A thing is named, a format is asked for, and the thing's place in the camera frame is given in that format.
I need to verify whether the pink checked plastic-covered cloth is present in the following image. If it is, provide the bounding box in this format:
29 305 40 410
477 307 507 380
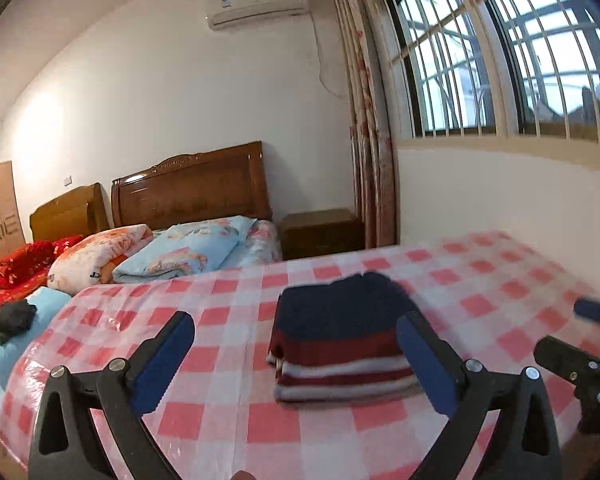
0 230 600 480

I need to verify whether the floral bed sheet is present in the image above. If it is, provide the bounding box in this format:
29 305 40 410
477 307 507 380
242 219 284 267

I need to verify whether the dark folded cloth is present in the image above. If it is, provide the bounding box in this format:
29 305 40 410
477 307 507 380
0 300 37 346

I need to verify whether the barred window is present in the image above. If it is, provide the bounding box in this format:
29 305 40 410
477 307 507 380
369 0 600 147

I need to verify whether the small wooden headboard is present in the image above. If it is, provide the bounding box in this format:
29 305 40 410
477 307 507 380
29 182 111 242

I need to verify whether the white air conditioner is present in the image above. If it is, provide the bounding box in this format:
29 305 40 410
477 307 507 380
205 0 311 31

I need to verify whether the light blue blanket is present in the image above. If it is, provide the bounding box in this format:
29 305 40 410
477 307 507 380
0 286 74 392

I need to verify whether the large wooden headboard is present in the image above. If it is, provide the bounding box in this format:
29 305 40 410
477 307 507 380
111 141 273 233

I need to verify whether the wooden nightstand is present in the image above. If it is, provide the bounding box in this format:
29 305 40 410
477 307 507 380
280 208 366 261

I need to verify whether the red blanket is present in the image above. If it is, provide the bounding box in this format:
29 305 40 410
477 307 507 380
0 236 86 332

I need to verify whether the blue floral quilt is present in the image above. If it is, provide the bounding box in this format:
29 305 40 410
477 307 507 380
112 215 258 282

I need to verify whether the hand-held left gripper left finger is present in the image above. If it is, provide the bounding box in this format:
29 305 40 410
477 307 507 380
27 310 196 480

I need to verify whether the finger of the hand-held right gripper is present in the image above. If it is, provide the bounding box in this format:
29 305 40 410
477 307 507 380
574 297 600 332
534 336 600 397

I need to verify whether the red white navy striped sweater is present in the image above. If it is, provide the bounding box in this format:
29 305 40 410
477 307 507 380
266 271 433 403

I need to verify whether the air conditioner cable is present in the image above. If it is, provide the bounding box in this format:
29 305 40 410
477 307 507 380
311 11 355 107

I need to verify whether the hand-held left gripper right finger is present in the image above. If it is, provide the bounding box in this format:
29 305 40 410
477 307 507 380
396 310 563 480

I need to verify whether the floral curtain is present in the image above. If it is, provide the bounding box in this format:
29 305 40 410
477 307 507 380
324 0 399 249

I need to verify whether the orange floral quilt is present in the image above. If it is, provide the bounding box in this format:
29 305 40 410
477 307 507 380
46 224 154 296

